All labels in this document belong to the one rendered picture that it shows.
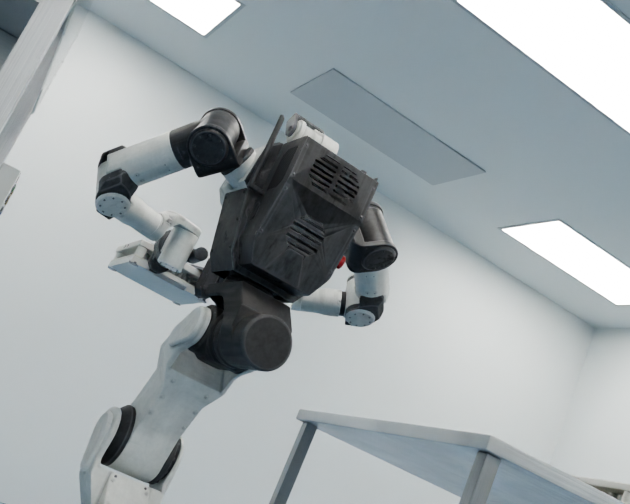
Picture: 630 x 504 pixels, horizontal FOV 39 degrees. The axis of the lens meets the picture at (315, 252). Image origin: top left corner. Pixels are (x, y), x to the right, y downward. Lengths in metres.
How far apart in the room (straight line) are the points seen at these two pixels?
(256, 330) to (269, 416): 4.37
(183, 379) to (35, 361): 3.69
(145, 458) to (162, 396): 0.15
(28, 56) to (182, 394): 0.80
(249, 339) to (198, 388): 0.30
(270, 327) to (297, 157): 0.36
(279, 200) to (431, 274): 4.95
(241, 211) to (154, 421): 0.51
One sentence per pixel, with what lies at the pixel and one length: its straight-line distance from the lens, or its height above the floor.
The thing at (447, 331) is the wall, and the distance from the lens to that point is 6.82.
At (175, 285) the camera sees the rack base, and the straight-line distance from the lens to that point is 2.52.
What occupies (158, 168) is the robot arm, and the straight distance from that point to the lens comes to 2.01.
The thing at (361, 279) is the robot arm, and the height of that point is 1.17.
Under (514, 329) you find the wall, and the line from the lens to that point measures 7.20.
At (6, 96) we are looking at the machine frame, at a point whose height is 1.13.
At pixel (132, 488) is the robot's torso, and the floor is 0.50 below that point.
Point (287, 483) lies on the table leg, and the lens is 2.91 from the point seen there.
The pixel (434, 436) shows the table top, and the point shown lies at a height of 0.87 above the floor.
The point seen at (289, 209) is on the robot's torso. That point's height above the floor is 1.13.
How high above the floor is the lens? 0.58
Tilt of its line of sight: 16 degrees up
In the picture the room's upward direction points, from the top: 24 degrees clockwise
